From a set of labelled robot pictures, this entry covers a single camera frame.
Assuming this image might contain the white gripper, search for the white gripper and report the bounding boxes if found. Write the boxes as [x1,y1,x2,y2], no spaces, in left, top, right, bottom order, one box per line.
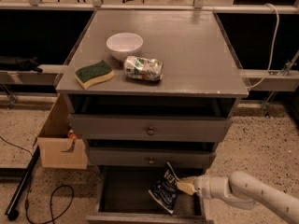
[177,175,221,199]

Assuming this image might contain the blue chip bag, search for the blue chip bag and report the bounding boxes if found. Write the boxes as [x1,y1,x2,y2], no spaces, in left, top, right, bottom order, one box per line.
[148,162,179,214]

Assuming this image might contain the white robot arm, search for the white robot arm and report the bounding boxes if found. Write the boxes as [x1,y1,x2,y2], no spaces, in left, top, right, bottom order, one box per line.
[177,171,299,224]

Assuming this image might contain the grey middle drawer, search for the grey middle drawer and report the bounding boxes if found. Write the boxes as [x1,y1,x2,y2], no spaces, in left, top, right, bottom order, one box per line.
[87,147,216,169]

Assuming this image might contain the grey wooden drawer cabinet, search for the grey wooden drawer cabinet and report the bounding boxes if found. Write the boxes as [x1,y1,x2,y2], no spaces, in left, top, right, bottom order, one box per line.
[55,8,249,173]

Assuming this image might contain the grey open bottom drawer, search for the grey open bottom drawer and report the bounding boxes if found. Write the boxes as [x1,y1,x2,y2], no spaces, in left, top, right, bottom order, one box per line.
[86,166,214,224]

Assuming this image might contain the grey top drawer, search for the grey top drawer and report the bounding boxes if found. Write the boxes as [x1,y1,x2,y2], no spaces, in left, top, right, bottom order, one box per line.
[69,114,232,143]

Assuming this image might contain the orange item in box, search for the orange item in box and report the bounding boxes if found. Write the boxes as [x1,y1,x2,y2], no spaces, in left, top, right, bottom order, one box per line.
[68,130,77,139]

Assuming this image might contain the cardboard box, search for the cardboard box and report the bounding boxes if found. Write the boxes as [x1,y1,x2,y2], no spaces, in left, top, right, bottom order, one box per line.
[37,95,88,170]

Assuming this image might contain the green yellow sponge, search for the green yellow sponge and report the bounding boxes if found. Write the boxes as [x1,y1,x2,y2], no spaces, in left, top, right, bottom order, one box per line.
[75,61,114,90]

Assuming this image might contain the white bowl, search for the white bowl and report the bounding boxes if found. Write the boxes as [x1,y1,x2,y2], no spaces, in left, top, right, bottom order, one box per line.
[107,33,143,62]

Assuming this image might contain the black bar on floor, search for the black bar on floor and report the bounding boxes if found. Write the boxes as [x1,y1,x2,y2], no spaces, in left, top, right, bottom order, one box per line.
[1,147,40,221]

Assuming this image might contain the black object on ledge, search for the black object on ledge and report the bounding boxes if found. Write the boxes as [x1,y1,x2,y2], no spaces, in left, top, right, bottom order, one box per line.
[0,56,43,73]

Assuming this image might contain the white hanging cable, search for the white hanging cable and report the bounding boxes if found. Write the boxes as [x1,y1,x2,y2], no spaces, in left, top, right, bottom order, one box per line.
[246,3,280,90]

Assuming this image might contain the black floor cable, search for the black floor cable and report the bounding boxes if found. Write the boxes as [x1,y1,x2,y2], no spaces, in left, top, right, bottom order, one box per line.
[0,135,75,224]

